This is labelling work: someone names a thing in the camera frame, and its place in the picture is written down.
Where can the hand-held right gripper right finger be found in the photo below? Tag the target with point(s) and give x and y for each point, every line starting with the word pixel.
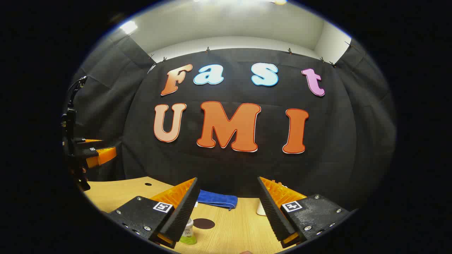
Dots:
pixel 273 215

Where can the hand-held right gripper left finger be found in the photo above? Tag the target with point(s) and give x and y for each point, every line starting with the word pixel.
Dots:
pixel 180 215

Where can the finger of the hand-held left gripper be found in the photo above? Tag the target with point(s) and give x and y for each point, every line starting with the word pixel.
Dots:
pixel 90 144
pixel 102 157

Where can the white green water bottle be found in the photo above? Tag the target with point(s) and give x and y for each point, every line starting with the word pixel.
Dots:
pixel 189 233

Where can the dark round coaster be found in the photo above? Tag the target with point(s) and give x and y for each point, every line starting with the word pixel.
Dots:
pixel 204 223

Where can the white toaster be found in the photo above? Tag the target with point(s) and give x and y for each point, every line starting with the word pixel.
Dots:
pixel 261 210

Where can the blue towel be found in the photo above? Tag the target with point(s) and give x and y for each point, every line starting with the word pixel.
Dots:
pixel 217 199

